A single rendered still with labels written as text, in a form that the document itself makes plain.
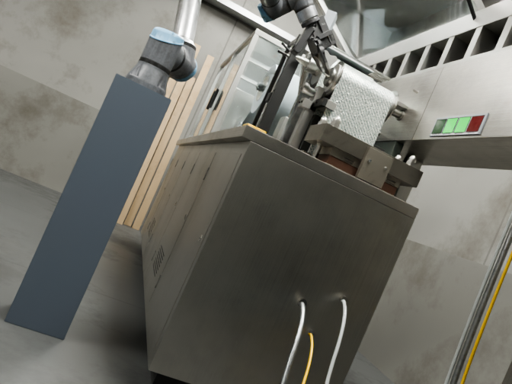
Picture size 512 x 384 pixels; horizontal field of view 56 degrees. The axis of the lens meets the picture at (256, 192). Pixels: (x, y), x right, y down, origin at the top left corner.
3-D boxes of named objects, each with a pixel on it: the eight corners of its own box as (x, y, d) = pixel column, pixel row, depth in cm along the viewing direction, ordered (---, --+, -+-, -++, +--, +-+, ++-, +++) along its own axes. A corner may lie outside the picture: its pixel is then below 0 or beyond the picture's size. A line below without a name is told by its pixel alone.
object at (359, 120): (315, 132, 178) (334, 88, 179) (366, 158, 184) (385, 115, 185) (315, 132, 178) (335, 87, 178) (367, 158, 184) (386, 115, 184)
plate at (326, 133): (303, 140, 173) (310, 125, 173) (393, 184, 183) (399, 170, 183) (320, 139, 158) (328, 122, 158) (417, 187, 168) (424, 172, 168)
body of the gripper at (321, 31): (337, 44, 177) (324, 13, 175) (318, 53, 176) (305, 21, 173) (329, 48, 185) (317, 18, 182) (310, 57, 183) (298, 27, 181)
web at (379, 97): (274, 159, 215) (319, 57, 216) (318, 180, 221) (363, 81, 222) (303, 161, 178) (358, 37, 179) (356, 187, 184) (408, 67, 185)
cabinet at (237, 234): (134, 242, 387) (178, 145, 389) (206, 270, 404) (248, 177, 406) (132, 400, 144) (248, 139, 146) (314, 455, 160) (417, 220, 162)
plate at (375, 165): (354, 176, 162) (367, 146, 162) (378, 188, 164) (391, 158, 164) (357, 177, 159) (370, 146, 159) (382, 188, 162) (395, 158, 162)
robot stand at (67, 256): (3, 321, 158) (116, 72, 159) (17, 302, 177) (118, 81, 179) (63, 340, 163) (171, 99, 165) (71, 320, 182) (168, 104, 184)
